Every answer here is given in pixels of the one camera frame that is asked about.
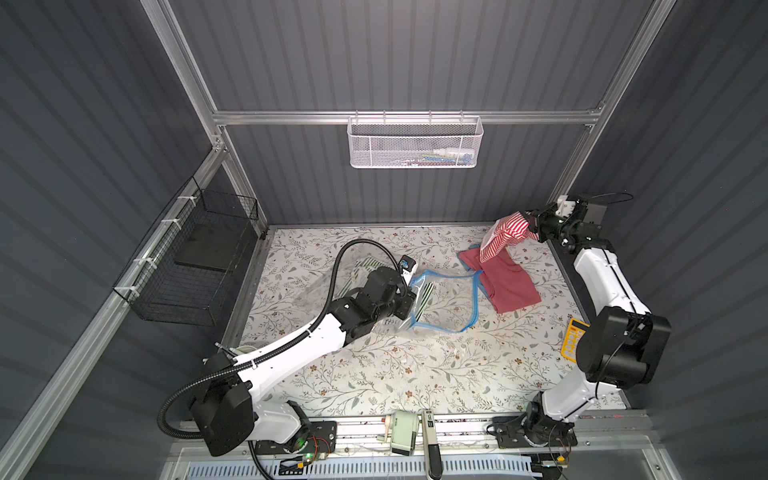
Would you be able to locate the clear vacuum bag blue zipper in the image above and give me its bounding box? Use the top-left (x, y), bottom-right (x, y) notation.
top-left (296, 243), bottom-right (480, 334)

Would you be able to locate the red garment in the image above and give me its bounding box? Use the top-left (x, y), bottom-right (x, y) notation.
top-left (480, 249), bottom-right (541, 314)

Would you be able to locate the green striped garment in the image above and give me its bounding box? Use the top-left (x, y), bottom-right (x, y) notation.
top-left (332, 255), bottom-right (419, 320)

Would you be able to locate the blue tank top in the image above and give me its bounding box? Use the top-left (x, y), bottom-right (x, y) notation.
top-left (457, 244), bottom-right (487, 295)

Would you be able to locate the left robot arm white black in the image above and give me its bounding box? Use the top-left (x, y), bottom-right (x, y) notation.
top-left (188, 267), bottom-right (416, 457)

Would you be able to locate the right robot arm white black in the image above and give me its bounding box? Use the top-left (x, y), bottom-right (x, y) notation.
top-left (521, 195), bottom-right (671, 447)

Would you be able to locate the yellow calculator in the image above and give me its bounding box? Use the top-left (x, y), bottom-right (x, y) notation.
top-left (560, 318), bottom-right (590, 363)

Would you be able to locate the white metal pen cup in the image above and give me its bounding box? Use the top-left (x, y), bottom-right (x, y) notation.
top-left (215, 342), bottom-right (265, 358)

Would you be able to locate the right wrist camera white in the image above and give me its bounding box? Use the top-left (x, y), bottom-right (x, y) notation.
top-left (555, 194), bottom-right (577, 218)

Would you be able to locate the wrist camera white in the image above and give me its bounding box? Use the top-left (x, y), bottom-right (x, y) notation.
top-left (398, 255), bottom-right (418, 286)
top-left (555, 194), bottom-right (577, 218)

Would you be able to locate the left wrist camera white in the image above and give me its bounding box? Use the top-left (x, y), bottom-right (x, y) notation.
top-left (398, 255), bottom-right (418, 286)

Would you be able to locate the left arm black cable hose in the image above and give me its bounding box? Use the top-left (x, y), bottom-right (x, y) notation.
top-left (157, 238), bottom-right (401, 440)

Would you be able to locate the pale green box on rail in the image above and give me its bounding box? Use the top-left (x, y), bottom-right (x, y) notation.
top-left (385, 410), bottom-right (420, 456)

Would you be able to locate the white wire wall basket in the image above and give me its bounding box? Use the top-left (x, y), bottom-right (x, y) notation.
top-left (346, 113), bottom-right (484, 169)

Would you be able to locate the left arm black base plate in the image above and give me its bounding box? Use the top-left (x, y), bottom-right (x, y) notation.
top-left (255, 421), bottom-right (338, 455)

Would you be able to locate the black handle on rail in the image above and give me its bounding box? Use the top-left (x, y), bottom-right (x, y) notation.
top-left (421, 409), bottom-right (443, 480)

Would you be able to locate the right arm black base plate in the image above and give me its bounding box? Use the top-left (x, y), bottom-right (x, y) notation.
top-left (485, 414), bottom-right (578, 448)

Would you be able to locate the black wire wall basket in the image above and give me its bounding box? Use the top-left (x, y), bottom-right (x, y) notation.
top-left (113, 180), bottom-right (260, 327)

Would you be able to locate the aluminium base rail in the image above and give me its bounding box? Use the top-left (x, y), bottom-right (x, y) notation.
top-left (159, 410), bottom-right (680, 479)

